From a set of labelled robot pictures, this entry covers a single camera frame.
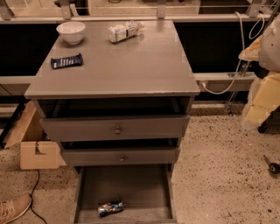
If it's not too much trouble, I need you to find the black floor cable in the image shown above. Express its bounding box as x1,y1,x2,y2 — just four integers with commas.
29,169,48,224

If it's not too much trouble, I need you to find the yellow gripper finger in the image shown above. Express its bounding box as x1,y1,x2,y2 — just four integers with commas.
238,36,263,61
241,72,280,128

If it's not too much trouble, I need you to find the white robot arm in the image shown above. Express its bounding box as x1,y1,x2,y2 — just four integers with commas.
238,16,280,129

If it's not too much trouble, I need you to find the black tool on floor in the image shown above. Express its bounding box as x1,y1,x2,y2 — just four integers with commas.
263,156,280,174

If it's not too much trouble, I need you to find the grey middle drawer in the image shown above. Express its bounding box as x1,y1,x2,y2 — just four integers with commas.
62,147,180,166

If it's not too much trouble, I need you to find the white ceramic bowl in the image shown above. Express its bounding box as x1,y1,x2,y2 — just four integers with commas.
56,21,86,45

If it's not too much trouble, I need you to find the grey top drawer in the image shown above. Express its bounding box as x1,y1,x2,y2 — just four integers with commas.
40,115,189,142

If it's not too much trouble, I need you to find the white plastic bottle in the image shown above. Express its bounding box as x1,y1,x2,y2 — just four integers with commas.
108,21,145,43

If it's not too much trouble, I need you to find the cardboard box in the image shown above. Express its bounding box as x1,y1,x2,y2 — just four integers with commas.
4,101,66,170

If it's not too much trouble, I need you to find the grey bottom drawer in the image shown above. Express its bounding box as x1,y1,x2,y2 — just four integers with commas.
72,164,177,224

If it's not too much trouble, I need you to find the grey drawer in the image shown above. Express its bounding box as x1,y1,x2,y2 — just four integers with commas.
40,115,189,142
62,147,180,166
72,164,177,224

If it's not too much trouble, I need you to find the grey wall rail shelf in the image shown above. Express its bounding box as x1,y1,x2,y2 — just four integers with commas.
194,72,256,92

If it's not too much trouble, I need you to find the tan sneaker shoe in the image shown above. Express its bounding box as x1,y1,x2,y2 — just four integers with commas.
0,194,32,224

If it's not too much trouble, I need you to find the grey drawer cabinet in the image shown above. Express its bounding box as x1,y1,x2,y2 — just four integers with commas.
24,19,201,224

